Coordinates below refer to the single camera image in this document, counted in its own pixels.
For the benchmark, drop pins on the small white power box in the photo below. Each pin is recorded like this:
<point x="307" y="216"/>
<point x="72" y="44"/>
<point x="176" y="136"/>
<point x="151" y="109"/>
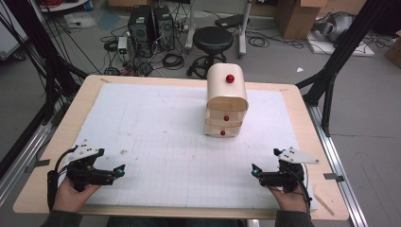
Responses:
<point x="122" y="47"/>

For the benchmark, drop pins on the person's right hand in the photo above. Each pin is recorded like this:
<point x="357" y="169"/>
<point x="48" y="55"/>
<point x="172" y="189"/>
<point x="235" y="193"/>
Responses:
<point x="290" y="200"/>

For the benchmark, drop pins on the small cardboard box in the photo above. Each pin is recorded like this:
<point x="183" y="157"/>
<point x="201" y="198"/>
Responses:
<point x="394" y="50"/>

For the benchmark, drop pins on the white floor board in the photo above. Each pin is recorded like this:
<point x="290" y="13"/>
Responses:
<point x="346" y="48"/>

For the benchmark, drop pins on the white paper scrap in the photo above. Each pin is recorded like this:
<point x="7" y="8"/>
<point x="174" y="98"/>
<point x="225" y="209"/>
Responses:
<point x="299" y="69"/>

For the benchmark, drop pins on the wooden drawer with red knob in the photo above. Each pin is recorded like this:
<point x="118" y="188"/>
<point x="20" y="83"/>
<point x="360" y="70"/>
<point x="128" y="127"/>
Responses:
<point x="223" y="132"/>
<point x="226" y="118"/>

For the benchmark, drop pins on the thin wooden stick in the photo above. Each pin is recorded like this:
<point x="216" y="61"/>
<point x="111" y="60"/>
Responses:
<point x="324" y="205"/>

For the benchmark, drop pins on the black computer tower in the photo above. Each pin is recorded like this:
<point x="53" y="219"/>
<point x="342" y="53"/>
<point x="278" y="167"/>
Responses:
<point x="164" y="26"/>
<point x="140" y="28"/>

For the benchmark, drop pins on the small wooden drawer chest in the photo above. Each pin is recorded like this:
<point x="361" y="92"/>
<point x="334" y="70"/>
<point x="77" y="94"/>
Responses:
<point x="226" y="94"/>

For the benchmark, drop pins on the large cardboard box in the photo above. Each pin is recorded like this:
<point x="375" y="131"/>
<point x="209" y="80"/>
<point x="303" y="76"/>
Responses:
<point x="296" y="19"/>

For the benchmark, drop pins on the black metal frame strut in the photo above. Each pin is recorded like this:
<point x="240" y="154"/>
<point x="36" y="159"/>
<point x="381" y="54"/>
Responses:
<point x="337" y="60"/>
<point x="38" y="50"/>

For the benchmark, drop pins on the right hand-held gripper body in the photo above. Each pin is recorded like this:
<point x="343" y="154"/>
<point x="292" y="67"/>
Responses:
<point x="283" y="175"/>

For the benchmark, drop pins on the grey vacuum cleaner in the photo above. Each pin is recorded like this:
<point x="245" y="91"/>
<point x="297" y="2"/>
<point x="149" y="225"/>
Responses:
<point x="334" y="26"/>

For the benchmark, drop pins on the person's left hand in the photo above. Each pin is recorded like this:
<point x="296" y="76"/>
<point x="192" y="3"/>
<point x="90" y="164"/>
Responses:
<point x="67" y="197"/>

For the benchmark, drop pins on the grey tape strip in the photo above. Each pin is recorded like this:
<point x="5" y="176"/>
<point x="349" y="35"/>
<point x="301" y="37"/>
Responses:
<point x="333" y="177"/>
<point x="38" y="165"/>

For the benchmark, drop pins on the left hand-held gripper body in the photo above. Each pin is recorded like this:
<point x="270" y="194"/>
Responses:
<point x="84" y="167"/>

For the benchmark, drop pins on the aluminium rail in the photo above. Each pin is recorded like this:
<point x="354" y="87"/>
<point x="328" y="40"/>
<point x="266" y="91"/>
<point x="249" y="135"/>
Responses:
<point x="22" y="160"/>
<point x="340" y="164"/>

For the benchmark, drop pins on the black round stool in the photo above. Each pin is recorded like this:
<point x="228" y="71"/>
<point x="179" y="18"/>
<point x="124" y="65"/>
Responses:
<point x="212" y="39"/>

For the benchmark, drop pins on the white grid mat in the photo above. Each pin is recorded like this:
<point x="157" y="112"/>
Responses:
<point x="176" y="151"/>

